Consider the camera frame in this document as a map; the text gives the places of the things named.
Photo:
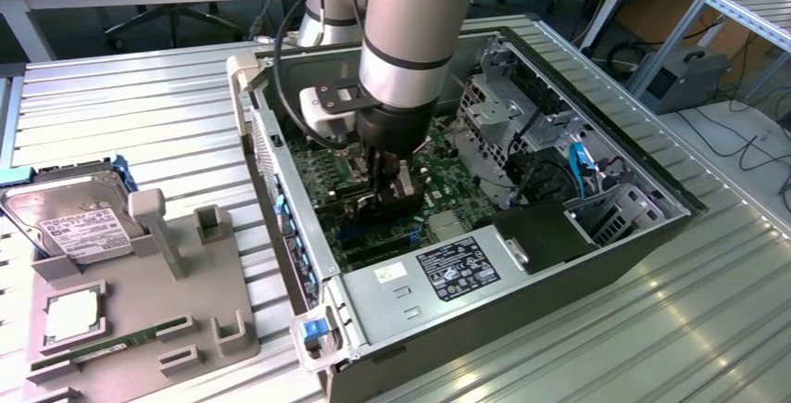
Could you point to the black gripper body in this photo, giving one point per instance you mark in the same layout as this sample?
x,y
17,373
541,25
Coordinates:
x,y
395,132

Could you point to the green motherboard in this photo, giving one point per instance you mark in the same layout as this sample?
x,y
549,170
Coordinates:
x,y
451,190

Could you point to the green RAM stick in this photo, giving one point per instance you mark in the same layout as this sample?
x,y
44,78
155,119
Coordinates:
x,y
111,343

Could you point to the silver disk bay cage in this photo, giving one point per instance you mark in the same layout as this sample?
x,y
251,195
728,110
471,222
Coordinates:
x,y
493,116

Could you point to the blue case latch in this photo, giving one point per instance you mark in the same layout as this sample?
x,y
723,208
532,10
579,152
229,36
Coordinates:
x,y
315,329

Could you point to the silver perforated bay bracket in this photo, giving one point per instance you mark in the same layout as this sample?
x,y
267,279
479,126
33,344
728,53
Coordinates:
x,y
618,217

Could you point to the small silver chipset heatsink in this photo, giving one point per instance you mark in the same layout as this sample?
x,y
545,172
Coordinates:
x,y
445,227

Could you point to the silver power supply unit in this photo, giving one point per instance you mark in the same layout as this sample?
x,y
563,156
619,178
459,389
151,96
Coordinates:
x,y
395,296

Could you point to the silver hard disk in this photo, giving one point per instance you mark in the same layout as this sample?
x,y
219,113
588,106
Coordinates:
x,y
55,217

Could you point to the black expansion slot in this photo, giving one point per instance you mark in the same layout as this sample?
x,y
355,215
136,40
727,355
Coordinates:
x,y
376,252

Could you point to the silver CPU chip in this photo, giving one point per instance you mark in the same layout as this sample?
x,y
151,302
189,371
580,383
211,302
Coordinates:
x,y
71,315

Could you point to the black plastic air shroud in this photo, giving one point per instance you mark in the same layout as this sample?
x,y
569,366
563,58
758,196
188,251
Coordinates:
x,y
543,236

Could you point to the open black PC case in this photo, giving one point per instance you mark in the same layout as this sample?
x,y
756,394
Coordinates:
x,y
556,310

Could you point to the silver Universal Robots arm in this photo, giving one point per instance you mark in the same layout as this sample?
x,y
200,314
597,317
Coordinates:
x,y
408,28

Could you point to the aluminium profile frame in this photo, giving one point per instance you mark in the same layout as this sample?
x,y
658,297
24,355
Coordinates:
x,y
742,9

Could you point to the blue expansion slot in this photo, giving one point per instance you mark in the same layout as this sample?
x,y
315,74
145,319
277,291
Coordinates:
x,y
345,235

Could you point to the CPU socket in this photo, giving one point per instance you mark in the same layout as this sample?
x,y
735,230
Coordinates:
x,y
353,167

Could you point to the grey parts rack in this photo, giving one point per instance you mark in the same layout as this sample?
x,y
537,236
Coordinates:
x,y
141,301

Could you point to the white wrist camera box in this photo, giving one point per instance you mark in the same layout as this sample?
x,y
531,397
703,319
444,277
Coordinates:
x,y
324,118

